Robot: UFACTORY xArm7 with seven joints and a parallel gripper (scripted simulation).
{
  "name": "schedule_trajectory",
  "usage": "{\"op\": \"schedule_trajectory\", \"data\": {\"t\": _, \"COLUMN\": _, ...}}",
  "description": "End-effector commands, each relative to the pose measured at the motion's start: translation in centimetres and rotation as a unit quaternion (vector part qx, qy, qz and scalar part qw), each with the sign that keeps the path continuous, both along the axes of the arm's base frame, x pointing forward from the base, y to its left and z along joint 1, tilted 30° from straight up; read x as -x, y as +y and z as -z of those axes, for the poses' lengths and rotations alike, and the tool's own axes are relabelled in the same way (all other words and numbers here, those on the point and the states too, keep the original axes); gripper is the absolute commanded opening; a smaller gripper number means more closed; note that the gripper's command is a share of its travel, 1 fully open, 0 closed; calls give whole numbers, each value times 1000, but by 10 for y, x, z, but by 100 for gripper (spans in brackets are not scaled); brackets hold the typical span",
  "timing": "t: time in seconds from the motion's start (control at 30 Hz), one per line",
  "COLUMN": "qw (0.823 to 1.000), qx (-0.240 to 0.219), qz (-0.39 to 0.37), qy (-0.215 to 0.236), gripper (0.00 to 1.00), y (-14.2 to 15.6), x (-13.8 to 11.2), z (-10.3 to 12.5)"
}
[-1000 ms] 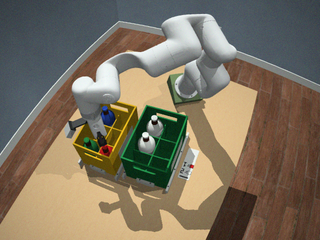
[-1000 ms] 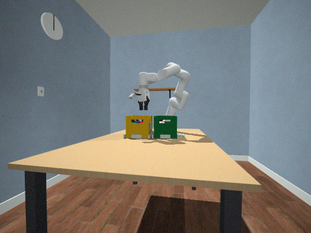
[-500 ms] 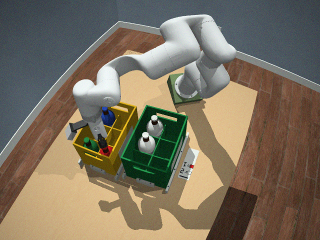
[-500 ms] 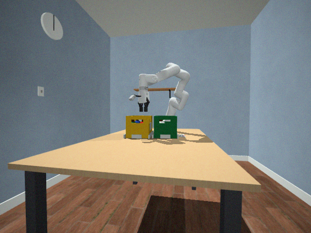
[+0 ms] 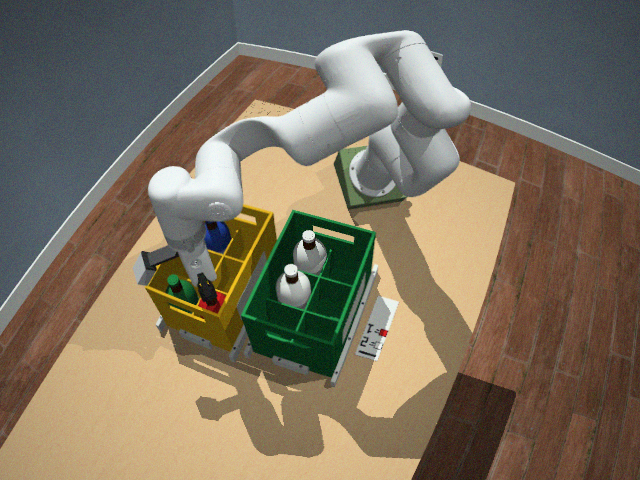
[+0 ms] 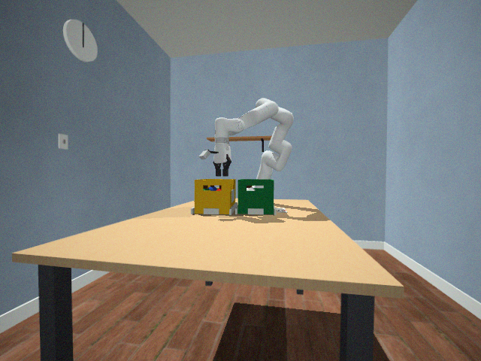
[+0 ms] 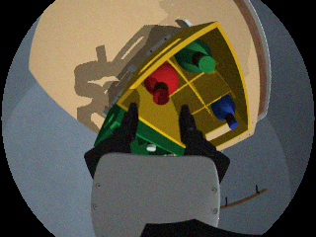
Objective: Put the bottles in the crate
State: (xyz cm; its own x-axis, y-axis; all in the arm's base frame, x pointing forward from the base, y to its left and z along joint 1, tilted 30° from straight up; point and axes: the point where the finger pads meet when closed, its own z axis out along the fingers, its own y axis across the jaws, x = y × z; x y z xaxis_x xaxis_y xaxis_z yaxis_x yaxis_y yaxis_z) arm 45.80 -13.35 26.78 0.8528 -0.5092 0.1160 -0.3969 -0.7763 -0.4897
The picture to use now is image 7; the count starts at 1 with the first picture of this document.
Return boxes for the green plastic bottle crate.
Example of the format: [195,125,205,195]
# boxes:
[94,104,185,156]

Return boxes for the red bottle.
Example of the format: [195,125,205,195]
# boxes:
[144,60,179,106]

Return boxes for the white bottle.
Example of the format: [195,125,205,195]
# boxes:
[147,141,156,151]

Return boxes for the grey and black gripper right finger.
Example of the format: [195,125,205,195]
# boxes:
[179,105,230,185]

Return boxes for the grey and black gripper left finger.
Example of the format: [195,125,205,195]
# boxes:
[84,103,139,180]

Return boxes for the yellow crate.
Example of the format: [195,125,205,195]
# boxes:
[117,21,250,148]

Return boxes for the blue bottle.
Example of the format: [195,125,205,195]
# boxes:
[210,94,238,129]

